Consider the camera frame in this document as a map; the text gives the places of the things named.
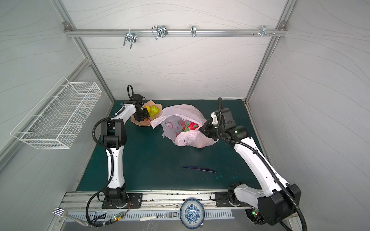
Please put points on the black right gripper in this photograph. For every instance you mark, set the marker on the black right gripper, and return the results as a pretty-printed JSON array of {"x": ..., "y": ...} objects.
[{"x": 208, "y": 130}]

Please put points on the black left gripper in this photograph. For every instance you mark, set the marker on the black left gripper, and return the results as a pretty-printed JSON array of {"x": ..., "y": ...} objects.
[{"x": 146, "y": 114}]

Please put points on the pink plastic bag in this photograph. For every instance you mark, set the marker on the pink plastic bag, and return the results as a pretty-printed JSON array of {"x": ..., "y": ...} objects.
[{"x": 181, "y": 124}]

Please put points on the red dragon fruit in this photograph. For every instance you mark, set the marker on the red dragon fruit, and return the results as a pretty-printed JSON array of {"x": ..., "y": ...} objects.
[{"x": 191, "y": 126}]

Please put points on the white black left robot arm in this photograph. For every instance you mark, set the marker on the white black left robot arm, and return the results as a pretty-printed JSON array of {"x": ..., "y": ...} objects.
[{"x": 114, "y": 137}]

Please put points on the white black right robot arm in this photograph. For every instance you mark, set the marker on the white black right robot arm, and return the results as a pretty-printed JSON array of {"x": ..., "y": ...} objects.
[{"x": 277, "y": 199}]

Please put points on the yellow lemon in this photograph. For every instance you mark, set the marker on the yellow lemon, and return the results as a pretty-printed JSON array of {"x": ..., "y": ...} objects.
[{"x": 147, "y": 108}]

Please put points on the beige scalloped fruit bowl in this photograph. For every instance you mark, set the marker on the beige scalloped fruit bowl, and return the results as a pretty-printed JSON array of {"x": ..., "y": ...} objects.
[{"x": 146, "y": 122}]

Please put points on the green pear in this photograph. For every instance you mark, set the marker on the green pear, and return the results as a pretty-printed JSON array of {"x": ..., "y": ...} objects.
[{"x": 154, "y": 110}]

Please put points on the dark purple knife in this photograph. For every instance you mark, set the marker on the dark purple knife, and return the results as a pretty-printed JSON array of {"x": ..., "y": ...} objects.
[{"x": 200, "y": 169}]

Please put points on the metal u-bolt clamp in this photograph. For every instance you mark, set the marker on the metal u-bolt clamp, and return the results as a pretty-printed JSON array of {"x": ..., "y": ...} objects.
[{"x": 130, "y": 38}]

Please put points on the metal hook clamp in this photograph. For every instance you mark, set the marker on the metal hook clamp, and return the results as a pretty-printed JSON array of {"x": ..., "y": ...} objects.
[{"x": 159, "y": 32}]

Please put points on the blue white patterned plate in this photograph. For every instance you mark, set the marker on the blue white patterned plate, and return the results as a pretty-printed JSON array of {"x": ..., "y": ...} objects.
[{"x": 192, "y": 214}]

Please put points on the small metal hook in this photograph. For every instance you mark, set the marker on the small metal hook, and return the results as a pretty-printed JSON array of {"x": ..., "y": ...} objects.
[{"x": 193, "y": 31}]

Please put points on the silver fork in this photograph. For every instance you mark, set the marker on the silver fork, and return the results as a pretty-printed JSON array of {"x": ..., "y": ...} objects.
[{"x": 63, "y": 213}]

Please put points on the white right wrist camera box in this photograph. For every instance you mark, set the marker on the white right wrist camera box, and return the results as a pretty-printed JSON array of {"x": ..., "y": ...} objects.
[{"x": 214, "y": 117}]

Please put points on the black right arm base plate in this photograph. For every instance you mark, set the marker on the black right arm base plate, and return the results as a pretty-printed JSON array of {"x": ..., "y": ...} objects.
[{"x": 222, "y": 200}]

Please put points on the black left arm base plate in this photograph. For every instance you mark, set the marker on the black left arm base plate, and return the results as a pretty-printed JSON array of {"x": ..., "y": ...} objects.
[{"x": 130, "y": 200}]

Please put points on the white wire basket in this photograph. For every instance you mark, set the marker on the white wire basket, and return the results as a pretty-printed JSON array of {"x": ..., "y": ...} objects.
[{"x": 55, "y": 122}]

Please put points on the white handled fork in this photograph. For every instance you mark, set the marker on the white handled fork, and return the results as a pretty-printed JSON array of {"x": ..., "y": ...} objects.
[{"x": 167, "y": 215}]

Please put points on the metal bracket with screws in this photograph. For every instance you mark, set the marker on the metal bracket with screws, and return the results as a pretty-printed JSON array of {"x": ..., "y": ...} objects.
[{"x": 263, "y": 33}]

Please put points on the aluminium cross rail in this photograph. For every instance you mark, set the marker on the aluminium cross rail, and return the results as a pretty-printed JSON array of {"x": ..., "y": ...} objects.
[{"x": 71, "y": 32}]

